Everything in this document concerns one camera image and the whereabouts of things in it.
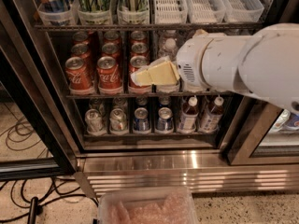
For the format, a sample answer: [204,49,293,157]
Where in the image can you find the back left silver can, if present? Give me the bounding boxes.
[89,99,106,117]

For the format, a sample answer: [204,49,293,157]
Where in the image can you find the silver can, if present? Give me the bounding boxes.
[89,99,106,117]
[113,98,128,111]
[109,108,127,132]
[85,109,104,133]

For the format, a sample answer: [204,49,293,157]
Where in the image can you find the front right blue can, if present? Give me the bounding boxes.
[156,107,174,133]

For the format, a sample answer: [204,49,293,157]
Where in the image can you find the top wire shelf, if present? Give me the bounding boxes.
[35,22,263,32]

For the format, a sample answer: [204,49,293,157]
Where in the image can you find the back right blue can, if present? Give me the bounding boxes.
[158,96,171,107]

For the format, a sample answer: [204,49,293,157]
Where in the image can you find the front middle Coca-Cola can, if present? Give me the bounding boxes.
[97,56,121,90]

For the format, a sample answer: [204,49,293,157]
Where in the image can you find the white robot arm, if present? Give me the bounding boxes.
[131,23,299,114]

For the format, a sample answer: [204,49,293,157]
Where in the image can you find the open fridge door left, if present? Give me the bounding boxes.
[0,0,78,181]

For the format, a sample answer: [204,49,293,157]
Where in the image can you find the middle wire shelf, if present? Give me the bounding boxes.
[66,91,233,100]

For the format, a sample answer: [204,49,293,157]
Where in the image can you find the empty white bin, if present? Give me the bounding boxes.
[186,0,226,23]
[153,0,188,24]
[222,0,264,22]

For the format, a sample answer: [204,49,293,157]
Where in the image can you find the back left Coca-Cola can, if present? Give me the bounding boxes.
[72,31,92,46]

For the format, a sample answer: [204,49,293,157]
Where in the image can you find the left tea bottle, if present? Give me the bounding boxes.
[178,96,199,133]

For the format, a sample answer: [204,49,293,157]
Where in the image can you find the clear plastic bin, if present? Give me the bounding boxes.
[117,3,150,25]
[78,0,117,25]
[37,0,79,26]

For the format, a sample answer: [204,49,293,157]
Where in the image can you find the back middle Coca-Cola can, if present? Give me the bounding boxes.
[104,31,121,45]

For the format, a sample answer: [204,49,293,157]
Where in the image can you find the front left blue can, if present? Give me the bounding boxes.
[134,107,150,132]

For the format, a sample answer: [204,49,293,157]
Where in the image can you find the empty white bin middle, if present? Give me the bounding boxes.
[186,0,226,23]

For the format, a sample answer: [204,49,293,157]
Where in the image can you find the clear plastic container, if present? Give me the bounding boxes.
[98,187,198,224]

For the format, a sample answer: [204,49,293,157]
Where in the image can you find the back left blue can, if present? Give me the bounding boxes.
[135,97,149,108]

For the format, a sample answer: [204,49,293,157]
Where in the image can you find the empty white bin left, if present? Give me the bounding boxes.
[153,0,188,24]

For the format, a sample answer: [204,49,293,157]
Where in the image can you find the back right Coca-Cola can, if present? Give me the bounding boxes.
[130,31,148,44]

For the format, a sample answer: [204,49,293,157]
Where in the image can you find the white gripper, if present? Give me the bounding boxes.
[130,29,213,89]

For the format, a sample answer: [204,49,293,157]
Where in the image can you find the left clear plastic bin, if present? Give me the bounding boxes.
[37,0,79,26]

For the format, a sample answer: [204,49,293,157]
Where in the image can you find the tea bottle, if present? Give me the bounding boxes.
[199,96,224,133]
[178,96,199,133]

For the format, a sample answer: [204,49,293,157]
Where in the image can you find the front left Coca-Cola can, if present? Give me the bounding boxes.
[65,57,93,91]

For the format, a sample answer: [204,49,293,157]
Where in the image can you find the front left water bottle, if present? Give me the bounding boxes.
[156,38,180,93]

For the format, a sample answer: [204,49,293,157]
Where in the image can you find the fridge bottom steel grille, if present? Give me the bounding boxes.
[74,150,299,198]

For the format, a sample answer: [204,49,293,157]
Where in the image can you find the empty white bin right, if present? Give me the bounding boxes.
[222,0,264,22]

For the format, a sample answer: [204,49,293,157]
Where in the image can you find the front right Coca-Cola can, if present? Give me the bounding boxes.
[128,56,150,89]

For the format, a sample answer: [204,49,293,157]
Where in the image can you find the right fridge door frame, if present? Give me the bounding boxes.
[222,0,299,165]

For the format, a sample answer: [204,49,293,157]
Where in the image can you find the right tea bottle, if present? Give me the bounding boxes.
[199,96,224,133]

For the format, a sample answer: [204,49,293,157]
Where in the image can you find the water bottle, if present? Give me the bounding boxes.
[159,30,180,51]
[156,38,180,93]

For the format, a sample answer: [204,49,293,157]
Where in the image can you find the front left silver can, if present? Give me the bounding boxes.
[85,109,104,133]

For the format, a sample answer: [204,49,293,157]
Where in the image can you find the back left water bottle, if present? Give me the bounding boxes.
[159,30,180,51]

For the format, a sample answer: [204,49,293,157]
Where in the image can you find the wire shelf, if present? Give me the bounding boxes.
[35,22,263,32]
[66,91,233,100]

